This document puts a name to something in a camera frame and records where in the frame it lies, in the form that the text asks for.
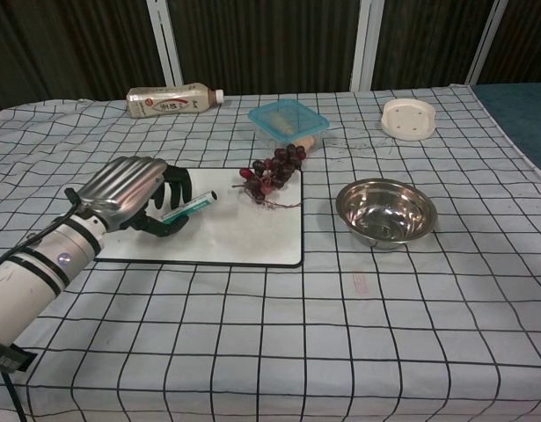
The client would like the beige drink bottle brown cap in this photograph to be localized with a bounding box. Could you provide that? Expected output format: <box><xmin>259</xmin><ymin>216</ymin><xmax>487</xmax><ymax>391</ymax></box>
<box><xmin>126</xmin><ymin>82</ymin><xmax>226</xmax><ymax>119</ymax></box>

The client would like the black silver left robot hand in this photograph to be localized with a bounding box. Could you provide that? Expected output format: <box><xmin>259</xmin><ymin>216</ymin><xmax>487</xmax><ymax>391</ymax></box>
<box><xmin>77</xmin><ymin>156</ymin><xmax>193</xmax><ymax>238</ymax></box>

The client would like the stainless steel bowl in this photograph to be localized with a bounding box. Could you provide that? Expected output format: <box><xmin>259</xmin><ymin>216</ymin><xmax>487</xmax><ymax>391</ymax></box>
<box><xmin>335</xmin><ymin>178</ymin><xmax>439</xmax><ymax>251</ymax></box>

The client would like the white soap dish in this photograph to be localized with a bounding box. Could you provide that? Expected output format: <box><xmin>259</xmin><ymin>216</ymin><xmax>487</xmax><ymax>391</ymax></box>
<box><xmin>381</xmin><ymin>98</ymin><xmax>436</xmax><ymax>142</ymax></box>

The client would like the blue-lidded clear plastic container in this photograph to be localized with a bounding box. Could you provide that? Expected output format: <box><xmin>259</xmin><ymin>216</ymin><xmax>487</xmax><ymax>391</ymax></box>
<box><xmin>247</xmin><ymin>99</ymin><xmax>331</xmax><ymax>151</ymax></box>

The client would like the dark pleated curtain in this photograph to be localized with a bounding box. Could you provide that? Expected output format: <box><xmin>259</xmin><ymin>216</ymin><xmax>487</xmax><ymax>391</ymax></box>
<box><xmin>0</xmin><ymin>0</ymin><xmax>541</xmax><ymax>116</ymax></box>

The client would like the black-framed whiteboard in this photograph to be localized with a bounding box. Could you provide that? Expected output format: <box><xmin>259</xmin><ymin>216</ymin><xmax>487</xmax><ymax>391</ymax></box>
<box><xmin>93</xmin><ymin>167</ymin><xmax>305</xmax><ymax>268</ymax></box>

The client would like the white black checkered tablecloth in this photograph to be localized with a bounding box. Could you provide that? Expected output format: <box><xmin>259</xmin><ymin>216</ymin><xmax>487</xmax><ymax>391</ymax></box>
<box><xmin>0</xmin><ymin>85</ymin><xmax>541</xmax><ymax>422</ymax></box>

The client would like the red grape bunch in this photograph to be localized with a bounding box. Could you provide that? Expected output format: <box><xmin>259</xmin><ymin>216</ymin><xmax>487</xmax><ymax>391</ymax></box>
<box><xmin>231</xmin><ymin>143</ymin><xmax>307</xmax><ymax>209</ymax></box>

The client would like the green whiteboard marker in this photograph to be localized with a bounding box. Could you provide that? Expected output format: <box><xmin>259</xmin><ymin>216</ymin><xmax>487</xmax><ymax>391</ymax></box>
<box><xmin>160</xmin><ymin>189</ymin><xmax>219</xmax><ymax>223</ymax></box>

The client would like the white metal post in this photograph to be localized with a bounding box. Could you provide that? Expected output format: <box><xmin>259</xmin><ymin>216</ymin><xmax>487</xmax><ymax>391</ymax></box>
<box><xmin>146</xmin><ymin>0</ymin><xmax>186</xmax><ymax>87</ymax></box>
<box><xmin>464</xmin><ymin>0</ymin><xmax>509</xmax><ymax>86</ymax></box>
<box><xmin>350</xmin><ymin>0</ymin><xmax>386</xmax><ymax>92</ymax></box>

